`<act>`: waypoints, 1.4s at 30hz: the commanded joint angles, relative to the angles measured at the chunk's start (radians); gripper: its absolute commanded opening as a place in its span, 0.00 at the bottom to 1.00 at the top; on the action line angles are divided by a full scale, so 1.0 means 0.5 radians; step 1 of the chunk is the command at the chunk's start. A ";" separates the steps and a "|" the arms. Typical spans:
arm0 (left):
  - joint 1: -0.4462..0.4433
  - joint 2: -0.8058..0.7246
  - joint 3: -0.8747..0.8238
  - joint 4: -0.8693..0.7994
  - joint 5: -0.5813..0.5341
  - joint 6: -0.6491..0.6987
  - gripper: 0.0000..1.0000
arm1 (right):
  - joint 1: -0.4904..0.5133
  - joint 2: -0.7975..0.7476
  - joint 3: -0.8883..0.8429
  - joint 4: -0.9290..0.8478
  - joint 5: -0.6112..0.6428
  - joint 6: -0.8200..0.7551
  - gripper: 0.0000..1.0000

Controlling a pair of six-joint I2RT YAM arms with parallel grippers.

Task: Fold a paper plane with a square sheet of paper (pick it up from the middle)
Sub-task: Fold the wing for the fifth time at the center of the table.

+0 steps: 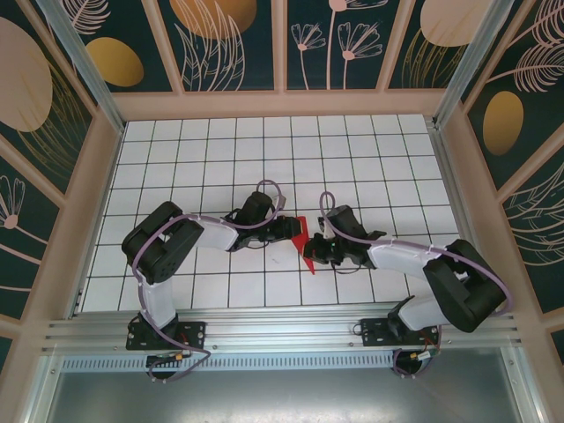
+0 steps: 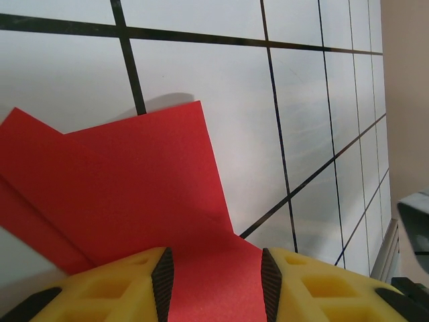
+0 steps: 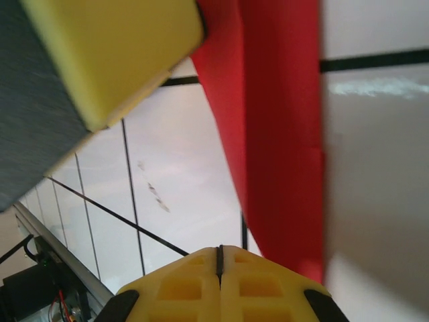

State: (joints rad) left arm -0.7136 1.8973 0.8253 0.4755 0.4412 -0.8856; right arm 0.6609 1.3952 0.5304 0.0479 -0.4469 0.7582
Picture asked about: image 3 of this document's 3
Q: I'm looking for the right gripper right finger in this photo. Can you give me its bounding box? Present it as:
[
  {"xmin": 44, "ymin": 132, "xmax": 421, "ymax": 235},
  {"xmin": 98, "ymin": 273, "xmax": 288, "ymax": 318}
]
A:
[{"xmin": 221, "ymin": 246, "xmax": 349, "ymax": 322}]

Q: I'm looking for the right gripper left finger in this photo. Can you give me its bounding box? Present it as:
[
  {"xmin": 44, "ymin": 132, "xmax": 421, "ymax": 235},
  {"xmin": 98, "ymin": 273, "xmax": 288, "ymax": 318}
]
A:
[{"xmin": 97, "ymin": 246, "xmax": 223, "ymax": 322}]

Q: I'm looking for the red cloth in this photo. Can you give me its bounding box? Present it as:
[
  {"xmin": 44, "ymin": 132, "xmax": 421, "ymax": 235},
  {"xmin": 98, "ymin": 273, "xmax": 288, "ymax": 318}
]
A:
[{"xmin": 190, "ymin": 0, "xmax": 328, "ymax": 289}]

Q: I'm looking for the black controller board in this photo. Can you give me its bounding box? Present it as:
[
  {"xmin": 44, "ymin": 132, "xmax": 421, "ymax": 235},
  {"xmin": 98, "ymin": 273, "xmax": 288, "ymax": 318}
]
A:
[{"xmin": 0, "ymin": 234, "xmax": 88, "ymax": 322}]

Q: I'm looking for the aluminium rail beam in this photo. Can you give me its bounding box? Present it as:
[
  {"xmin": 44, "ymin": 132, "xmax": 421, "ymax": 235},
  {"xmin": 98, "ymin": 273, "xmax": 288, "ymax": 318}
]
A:
[{"xmin": 11, "ymin": 203, "xmax": 117, "ymax": 305}]

